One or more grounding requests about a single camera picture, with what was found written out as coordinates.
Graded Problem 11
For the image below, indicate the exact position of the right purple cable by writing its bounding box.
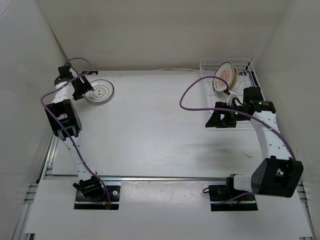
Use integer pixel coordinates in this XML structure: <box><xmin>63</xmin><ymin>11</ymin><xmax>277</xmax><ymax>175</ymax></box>
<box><xmin>179</xmin><ymin>76</ymin><xmax>297</xmax><ymax>206</ymax></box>

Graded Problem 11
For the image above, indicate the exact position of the purple cable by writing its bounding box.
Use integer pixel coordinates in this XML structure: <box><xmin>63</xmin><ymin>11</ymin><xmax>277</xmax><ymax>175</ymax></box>
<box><xmin>179</xmin><ymin>76</ymin><xmax>297</xmax><ymax>206</ymax></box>
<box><xmin>41</xmin><ymin>57</ymin><xmax>112</xmax><ymax>210</ymax></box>

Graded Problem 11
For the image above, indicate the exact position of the white front board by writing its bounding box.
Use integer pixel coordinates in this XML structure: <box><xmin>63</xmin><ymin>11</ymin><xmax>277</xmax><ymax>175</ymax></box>
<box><xmin>25</xmin><ymin>180</ymin><xmax>312</xmax><ymax>240</ymax></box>

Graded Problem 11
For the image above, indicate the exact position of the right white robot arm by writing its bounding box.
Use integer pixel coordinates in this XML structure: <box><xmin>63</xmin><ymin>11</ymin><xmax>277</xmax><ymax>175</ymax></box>
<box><xmin>205</xmin><ymin>86</ymin><xmax>304</xmax><ymax>200</ymax></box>

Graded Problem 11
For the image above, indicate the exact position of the aluminium frame rail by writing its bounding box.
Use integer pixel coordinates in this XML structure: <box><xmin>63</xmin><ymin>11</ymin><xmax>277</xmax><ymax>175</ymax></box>
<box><xmin>101</xmin><ymin>175</ymin><xmax>226</xmax><ymax>181</ymax></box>

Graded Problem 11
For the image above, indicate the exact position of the white plate brown pattern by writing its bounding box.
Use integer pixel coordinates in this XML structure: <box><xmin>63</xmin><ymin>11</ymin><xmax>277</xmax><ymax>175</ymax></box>
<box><xmin>84</xmin><ymin>79</ymin><xmax>115</xmax><ymax>104</ymax></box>

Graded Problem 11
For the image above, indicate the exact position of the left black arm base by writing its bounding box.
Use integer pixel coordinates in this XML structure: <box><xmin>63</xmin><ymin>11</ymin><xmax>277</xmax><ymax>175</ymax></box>
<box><xmin>73</xmin><ymin>182</ymin><xmax>121</xmax><ymax>210</ymax></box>

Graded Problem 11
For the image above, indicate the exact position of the orange sunburst pattern plate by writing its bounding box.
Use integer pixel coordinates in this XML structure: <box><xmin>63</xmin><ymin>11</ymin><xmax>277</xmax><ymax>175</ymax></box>
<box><xmin>212</xmin><ymin>62</ymin><xmax>235</xmax><ymax>93</ymax></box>

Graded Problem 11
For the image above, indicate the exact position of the white wire dish rack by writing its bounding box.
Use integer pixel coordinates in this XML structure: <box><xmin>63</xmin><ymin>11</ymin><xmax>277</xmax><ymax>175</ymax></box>
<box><xmin>199</xmin><ymin>57</ymin><xmax>262</xmax><ymax>131</ymax></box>

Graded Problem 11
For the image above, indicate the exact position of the yellow rimmed plate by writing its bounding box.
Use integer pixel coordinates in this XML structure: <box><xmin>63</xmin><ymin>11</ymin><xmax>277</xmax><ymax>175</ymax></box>
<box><xmin>229</xmin><ymin>66</ymin><xmax>238</xmax><ymax>90</ymax></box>

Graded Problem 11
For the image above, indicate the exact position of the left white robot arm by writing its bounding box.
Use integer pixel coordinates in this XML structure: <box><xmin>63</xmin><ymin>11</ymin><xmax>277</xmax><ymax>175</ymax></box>
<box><xmin>45</xmin><ymin>63</ymin><xmax>106</xmax><ymax>201</ymax></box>

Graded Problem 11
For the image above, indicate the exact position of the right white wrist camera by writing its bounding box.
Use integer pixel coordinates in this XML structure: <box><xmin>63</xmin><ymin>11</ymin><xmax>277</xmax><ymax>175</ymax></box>
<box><xmin>226</xmin><ymin>90</ymin><xmax>238</xmax><ymax>106</ymax></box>

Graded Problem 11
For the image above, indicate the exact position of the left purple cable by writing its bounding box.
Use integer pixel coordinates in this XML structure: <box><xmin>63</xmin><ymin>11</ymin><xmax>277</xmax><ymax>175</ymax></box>
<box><xmin>41</xmin><ymin>57</ymin><xmax>112</xmax><ymax>210</ymax></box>

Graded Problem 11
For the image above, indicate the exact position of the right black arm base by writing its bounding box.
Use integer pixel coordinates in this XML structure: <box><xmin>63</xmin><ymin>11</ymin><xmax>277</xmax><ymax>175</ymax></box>
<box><xmin>202</xmin><ymin>180</ymin><xmax>258</xmax><ymax>212</ymax></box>

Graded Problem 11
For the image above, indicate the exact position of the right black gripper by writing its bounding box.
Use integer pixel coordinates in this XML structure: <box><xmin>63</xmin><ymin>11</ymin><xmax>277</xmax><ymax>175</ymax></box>
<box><xmin>205</xmin><ymin>101</ymin><xmax>249</xmax><ymax>128</ymax></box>

